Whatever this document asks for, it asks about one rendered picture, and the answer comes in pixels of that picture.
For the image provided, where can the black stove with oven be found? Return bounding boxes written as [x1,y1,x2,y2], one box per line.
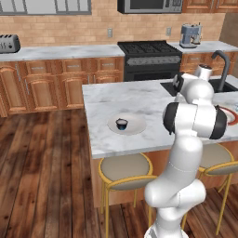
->
[116,40,184,83]

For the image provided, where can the white plate with red rim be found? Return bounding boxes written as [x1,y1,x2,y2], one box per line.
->
[217,105,238,126]

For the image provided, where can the grey toaster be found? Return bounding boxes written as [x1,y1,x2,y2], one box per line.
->
[0,33,21,55]

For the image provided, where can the short wooden base cupboard run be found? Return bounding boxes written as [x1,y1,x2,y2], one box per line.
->
[180,50,238,76]

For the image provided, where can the black sink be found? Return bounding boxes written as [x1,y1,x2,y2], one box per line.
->
[160,78,238,98]

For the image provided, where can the pale blue coffee machine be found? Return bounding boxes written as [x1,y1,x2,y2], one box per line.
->
[179,22,203,49]

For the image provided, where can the steel microwave oven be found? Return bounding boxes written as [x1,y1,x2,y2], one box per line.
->
[116,0,184,15]

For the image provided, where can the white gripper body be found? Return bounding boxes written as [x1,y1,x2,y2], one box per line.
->
[174,92,187,104]

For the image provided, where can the dark blue yogurt container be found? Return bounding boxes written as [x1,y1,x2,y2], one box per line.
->
[115,117,128,131]

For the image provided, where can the long wooden base cupboard run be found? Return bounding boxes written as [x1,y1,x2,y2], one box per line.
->
[0,56,126,118]

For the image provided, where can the window with grey frame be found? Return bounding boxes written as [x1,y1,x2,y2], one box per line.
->
[0,0,93,16]

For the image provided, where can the black tap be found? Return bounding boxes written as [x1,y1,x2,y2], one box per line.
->
[211,49,231,93]

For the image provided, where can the yellow stool with beige seat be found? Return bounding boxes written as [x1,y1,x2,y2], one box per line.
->
[98,152,158,238]
[180,142,238,236]

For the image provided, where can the wooden wall cupboards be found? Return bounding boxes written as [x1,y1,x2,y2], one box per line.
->
[181,0,238,14]

